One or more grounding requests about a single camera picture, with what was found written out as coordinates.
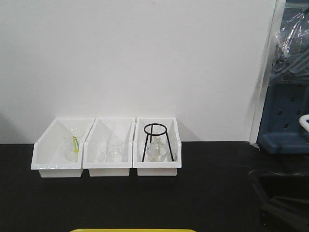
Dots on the glass beaker with green stick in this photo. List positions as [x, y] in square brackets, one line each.
[72, 140]

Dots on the small clear glass beaker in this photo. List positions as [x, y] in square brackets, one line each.
[104, 153]

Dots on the right white storage bin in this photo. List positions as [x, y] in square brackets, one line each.
[167, 167]

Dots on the black wire tripod stand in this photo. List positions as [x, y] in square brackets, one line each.
[156, 129]

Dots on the clear glass flask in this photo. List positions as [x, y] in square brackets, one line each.
[156, 151]

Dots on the left white storage bin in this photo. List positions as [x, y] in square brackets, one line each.
[49, 155]

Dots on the yellow plastic tray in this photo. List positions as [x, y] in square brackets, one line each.
[133, 230]

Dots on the white storage bin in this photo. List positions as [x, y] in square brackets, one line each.
[167, 167]
[103, 131]
[49, 155]

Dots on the middle white storage bin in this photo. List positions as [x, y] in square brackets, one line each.
[103, 131]

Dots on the white lab faucet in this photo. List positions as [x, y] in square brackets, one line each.
[304, 122]

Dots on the clear plastic bag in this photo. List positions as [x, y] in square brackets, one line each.
[291, 64]

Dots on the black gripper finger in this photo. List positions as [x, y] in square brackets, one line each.
[284, 213]

